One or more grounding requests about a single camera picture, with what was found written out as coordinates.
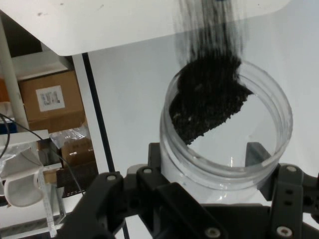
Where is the white round pole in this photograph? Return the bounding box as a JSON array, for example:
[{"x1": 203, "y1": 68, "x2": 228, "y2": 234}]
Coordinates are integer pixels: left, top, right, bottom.
[{"x1": 0, "y1": 14, "x2": 31, "y2": 130}]

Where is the cardboard box with white label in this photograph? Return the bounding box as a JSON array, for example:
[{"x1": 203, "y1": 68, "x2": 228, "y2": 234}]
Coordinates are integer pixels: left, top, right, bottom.
[{"x1": 18, "y1": 71, "x2": 88, "y2": 132}]

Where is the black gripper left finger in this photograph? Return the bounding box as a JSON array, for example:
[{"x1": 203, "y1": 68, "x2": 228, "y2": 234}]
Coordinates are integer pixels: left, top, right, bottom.
[{"x1": 56, "y1": 142, "x2": 229, "y2": 239}]

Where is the clear plastic jar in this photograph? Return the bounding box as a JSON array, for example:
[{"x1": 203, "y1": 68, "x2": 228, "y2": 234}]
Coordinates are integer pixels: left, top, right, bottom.
[{"x1": 159, "y1": 59, "x2": 294, "y2": 202}]

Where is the clear plastic bag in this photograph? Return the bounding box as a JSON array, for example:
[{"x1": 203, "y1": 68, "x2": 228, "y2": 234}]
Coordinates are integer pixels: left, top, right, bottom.
[{"x1": 48, "y1": 123, "x2": 88, "y2": 150}]

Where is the black seeds heap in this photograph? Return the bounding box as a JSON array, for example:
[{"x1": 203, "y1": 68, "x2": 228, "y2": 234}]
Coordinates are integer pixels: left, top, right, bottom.
[{"x1": 168, "y1": 0, "x2": 255, "y2": 146}]

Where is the perforated metal strip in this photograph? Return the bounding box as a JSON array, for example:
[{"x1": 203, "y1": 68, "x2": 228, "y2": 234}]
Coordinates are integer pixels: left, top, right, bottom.
[{"x1": 39, "y1": 166, "x2": 66, "y2": 238}]

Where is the white plastic scoop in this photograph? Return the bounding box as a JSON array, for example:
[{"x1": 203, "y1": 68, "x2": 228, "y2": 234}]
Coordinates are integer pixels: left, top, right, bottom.
[{"x1": 0, "y1": 151, "x2": 45, "y2": 208}]

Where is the small cardboard box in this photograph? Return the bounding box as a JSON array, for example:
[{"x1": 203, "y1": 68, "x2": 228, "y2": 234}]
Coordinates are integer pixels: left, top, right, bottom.
[{"x1": 61, "y1": 138, "x2": 97, "y2": 170}]

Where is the black vertical bar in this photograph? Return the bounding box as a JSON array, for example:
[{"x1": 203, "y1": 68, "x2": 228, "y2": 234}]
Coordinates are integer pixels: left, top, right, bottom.
[{"x1": 82, "y1": 53, "x2": 117, "y2": 173}]

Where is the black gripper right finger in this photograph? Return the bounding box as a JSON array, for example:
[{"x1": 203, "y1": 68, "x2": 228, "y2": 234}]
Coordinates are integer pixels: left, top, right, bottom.
[{"x1": 245, "y1": 141, "x2": 319, "y2": 239}]

